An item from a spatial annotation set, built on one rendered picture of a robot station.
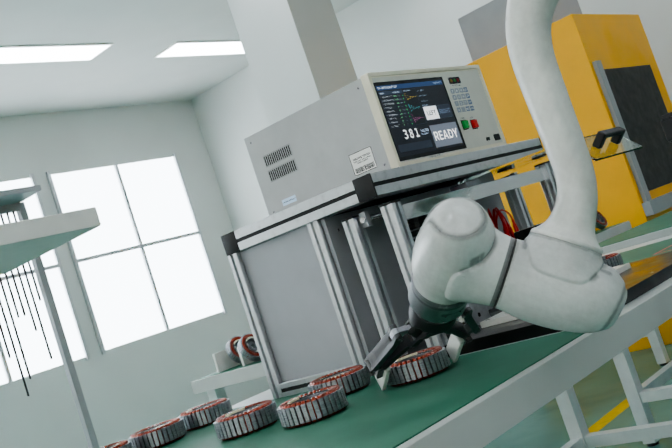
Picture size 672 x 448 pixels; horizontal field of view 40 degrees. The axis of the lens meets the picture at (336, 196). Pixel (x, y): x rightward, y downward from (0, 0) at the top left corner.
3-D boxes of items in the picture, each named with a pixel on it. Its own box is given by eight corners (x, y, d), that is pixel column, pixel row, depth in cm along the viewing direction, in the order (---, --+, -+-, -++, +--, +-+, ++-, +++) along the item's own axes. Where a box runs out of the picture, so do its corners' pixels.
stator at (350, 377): (317, 397, 174) (311, 378, 174) (373, 379, 173) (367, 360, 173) (309, 408, 163) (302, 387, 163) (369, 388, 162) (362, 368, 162)
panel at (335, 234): (533, 288, 230) (493, 174, 232) (373, 364, 180) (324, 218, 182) (529, 289, 231) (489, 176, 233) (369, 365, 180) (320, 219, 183)
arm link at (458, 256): (397, 296, 132) (486, 326, 130) (413, 232, 120) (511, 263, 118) (418, 240, 139) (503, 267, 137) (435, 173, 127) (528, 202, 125)
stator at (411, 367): (462, 365, 152) (454, 343, 152) (401, 388, 148) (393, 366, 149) (436, 365, 162) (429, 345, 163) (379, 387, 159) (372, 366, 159)
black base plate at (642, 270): (719, 248, 199) (715, 238, 199) (593, 323, 150) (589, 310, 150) (534, 298, 229) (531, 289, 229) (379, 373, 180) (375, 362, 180)
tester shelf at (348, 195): (545, 155, 224) (539, 137, 224) (376, 196, 172) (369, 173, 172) (407, 207, 252) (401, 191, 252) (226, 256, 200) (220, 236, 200)
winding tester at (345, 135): (507, 145, 217) (478, 64, 219) (400, 168, 184) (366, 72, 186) (384, 195, 242) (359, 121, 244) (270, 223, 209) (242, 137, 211)
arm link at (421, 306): (485, 294, 134) (477, 315, 139) (454, 246, 139) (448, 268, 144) (430, 314, 131) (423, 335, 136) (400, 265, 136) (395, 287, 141)
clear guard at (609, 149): (643, 147, 202) (633, 122, 203) (597, 160, 184) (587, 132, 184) (518, 192, 223) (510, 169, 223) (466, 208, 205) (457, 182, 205)
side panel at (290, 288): (378, 373, 182) (326, 217, 184) (369, 377, 179) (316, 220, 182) (283, 395, 200) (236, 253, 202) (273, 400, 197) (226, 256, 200)
